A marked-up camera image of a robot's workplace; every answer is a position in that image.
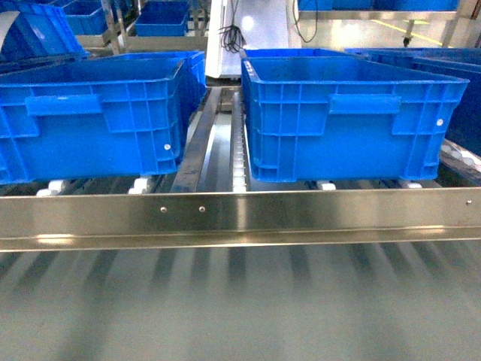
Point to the stainless steel shelf rack right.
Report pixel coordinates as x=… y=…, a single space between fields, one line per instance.
x=169 y=210

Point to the blue bin right target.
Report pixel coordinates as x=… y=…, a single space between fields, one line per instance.
x=342 y=118

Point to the blue bin target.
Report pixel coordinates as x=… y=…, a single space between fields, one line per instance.
x=342 y=118
x=92 y=118

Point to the blue bin left target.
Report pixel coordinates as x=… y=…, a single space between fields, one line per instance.
x=92 y=118

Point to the tilted blue bin behind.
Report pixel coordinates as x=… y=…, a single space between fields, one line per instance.
x=38 y=31

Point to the grey flat ribbon strip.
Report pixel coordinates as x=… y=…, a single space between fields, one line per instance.
x=7 y=19

